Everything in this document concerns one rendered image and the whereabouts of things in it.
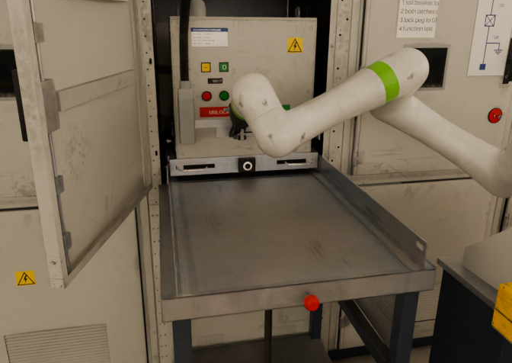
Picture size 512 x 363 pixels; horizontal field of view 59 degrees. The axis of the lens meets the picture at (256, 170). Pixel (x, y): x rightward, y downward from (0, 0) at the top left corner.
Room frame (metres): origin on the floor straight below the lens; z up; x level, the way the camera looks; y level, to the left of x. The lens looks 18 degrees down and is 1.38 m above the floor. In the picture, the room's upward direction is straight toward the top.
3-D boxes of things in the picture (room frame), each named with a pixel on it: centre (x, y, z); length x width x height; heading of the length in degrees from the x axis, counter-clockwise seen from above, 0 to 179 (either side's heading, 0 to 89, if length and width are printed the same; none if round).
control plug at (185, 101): (1.44, 0.23, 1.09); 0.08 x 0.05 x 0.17; 12
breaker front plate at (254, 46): (1.55, 0.04, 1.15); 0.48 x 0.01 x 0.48; 102
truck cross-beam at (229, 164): (1.56, 0.04, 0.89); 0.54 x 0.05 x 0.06; 102
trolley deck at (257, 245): (1.17, -0.04, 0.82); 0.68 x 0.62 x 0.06; 12
